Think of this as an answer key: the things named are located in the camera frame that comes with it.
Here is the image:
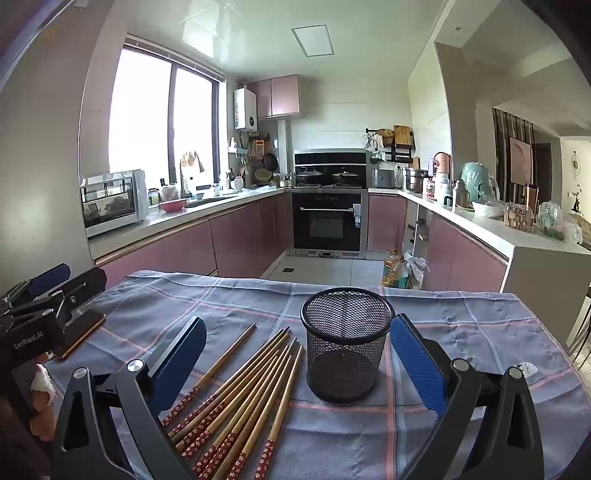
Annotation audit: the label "steel stock pot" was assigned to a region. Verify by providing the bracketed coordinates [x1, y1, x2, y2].
[405, 167, 428, 193]

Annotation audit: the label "gold-edged smartphone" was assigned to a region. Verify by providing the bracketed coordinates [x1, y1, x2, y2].
[54, 310, 107, 361]

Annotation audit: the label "black mesh holder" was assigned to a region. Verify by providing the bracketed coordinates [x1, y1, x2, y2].
[300, 287, 394, 403]

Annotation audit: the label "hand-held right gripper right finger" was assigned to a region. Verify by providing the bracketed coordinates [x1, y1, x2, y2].
[389, 313, 546, 480]

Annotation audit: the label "white water heater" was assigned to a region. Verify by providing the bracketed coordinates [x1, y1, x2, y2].
[233, 88, 258, 131]

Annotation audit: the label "blue checked tablecloth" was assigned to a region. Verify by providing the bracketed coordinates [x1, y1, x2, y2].
[44, 270, 591, 480]

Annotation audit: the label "kitchen window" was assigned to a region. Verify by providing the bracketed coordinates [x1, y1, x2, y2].
[108, 46, 218, 185]

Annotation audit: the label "white countertop oven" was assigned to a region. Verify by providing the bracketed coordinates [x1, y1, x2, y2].
[79, 169, 151, 238]

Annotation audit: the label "grey refrigerator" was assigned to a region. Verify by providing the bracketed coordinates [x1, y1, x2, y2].
[0, 0, 116, 296]

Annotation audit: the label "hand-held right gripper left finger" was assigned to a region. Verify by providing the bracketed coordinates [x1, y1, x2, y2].
[51, 316, 208, 480]

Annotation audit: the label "pink wall cabinets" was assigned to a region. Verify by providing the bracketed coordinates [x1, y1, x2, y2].
[247, 75, 301, 120]

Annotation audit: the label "white bowl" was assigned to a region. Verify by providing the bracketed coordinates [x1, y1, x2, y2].
[471, 200, 505, 220]

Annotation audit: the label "bundle of bamboo chopsticks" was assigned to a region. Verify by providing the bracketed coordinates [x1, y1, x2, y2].
[159, 322, 305, 480]

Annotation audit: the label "green appliance under plastic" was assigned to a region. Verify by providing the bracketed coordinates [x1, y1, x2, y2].
[462, 161, 499, 206]

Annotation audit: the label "black wall rack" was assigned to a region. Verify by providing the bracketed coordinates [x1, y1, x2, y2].
[366, 124, 415, 164]

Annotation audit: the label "framed painting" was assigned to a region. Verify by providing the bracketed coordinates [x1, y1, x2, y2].
[508, 136, 534, 185]

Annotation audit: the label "black range hood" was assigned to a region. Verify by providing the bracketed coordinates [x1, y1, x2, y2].
[294, 150, 369, 190]

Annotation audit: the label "black built-in oven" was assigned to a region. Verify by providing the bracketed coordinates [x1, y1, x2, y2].
[291, 191, 363, 252]

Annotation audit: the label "clear plastic bag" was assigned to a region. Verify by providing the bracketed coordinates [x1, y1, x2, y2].
[404, 251, 428, 291]

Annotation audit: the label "person's left hand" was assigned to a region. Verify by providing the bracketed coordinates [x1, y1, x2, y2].
[28, 360, 58, 443]

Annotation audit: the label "ceiling light panel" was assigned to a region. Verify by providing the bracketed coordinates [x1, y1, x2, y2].
[291, 25, 335, 58]

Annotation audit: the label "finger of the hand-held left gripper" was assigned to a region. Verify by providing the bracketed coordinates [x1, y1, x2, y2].
[4, 268, 107, 320]
[0, 263, 71, 306]

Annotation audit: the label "clear plastic food box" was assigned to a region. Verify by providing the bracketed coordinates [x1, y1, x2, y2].
[503, 203, 534, 232]

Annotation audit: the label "plastic bag of greens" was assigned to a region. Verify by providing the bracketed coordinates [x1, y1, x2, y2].
[536, 200, 583, 244]

